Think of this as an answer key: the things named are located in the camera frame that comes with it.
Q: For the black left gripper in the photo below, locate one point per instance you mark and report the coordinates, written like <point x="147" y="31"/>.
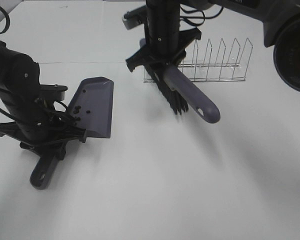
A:
<point x="41" y="121"/>

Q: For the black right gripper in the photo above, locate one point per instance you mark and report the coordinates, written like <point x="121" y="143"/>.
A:
<point x="164" y="41"/>

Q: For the grey brush with black bristles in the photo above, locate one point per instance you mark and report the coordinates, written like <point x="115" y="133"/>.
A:
<point x="181" y="93"/>

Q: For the pile of coffee beans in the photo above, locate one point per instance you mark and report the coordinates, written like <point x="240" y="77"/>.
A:
<point x="81" y="105"/>

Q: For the grey plastic dustpan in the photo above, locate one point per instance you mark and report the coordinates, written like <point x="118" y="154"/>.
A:
<point x="95" y="125"/>

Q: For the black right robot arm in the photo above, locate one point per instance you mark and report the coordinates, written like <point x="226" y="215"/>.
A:
<point x="281" y="29"/>

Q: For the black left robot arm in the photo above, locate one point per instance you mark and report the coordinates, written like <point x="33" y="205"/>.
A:
<point x="19" y="73"/>

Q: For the metal wire rack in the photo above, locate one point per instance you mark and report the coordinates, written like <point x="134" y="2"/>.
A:
<point x="204" y="64"/>

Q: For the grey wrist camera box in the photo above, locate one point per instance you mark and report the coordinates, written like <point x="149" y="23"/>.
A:
<point x="134" y="18"/>

